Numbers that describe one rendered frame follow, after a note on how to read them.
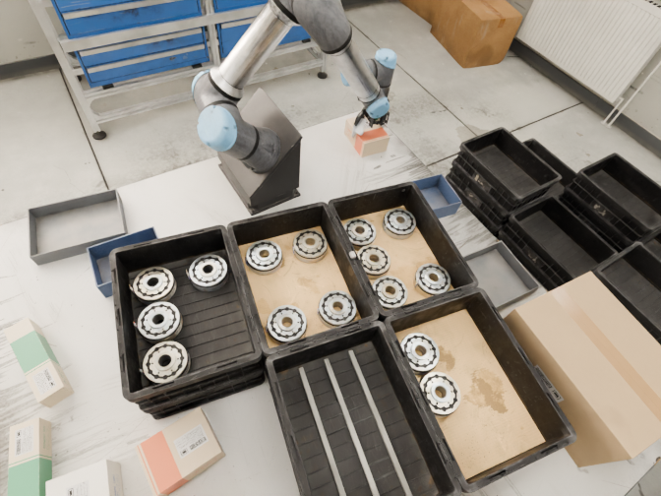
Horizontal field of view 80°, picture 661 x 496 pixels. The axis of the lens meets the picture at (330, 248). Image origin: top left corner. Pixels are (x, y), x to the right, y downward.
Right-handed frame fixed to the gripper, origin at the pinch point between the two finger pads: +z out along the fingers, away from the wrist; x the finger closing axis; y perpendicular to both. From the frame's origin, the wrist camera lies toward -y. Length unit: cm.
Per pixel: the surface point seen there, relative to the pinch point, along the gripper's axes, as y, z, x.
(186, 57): -137, 37, -46
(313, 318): 70, -8, -57
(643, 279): 97, 26, 87
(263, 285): 55, -8, -66
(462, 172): 15, 28, 52
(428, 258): 66, -8, -16
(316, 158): 2.1, 5.2, -23.8
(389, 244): 57, -8, -25
